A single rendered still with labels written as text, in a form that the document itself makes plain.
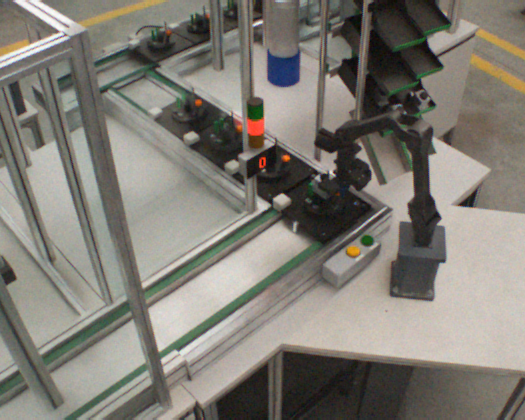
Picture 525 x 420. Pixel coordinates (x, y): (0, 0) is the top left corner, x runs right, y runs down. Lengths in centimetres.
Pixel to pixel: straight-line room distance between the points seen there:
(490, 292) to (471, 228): 30
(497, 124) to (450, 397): 222
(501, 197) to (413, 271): 198
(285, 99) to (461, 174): 87
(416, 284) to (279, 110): 113
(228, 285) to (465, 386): 138
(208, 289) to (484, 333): 87
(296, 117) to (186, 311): 115
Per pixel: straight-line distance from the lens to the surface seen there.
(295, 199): 210
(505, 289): 211
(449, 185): 243
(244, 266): 196
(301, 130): 260
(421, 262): 188
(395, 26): 195
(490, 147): 419
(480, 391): 290
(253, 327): 183
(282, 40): 277
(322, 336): 187
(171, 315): 186
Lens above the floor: 239
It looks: 44 degrees down
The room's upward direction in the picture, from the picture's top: 2 degrees counter-clockwise
